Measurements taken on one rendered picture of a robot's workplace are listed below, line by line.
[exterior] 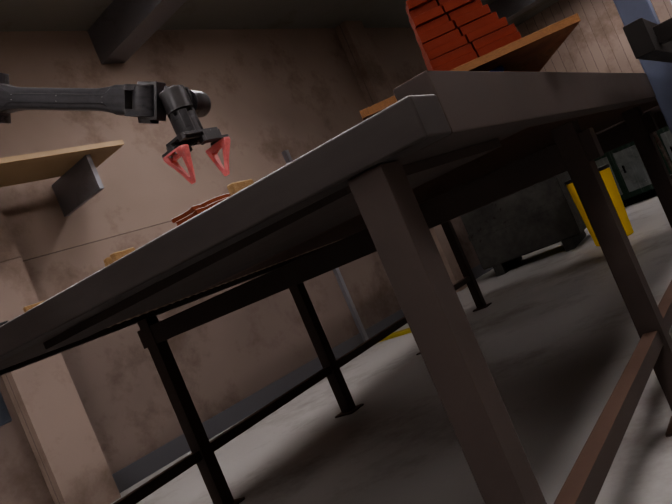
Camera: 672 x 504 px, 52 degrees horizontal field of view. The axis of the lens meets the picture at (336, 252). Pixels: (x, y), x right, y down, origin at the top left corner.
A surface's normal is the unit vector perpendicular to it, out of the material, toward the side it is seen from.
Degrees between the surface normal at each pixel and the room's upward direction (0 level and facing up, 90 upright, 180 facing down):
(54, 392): 90
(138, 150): 90
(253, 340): 90
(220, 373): 90
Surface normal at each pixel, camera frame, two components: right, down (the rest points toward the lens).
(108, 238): 0.69, -0.30
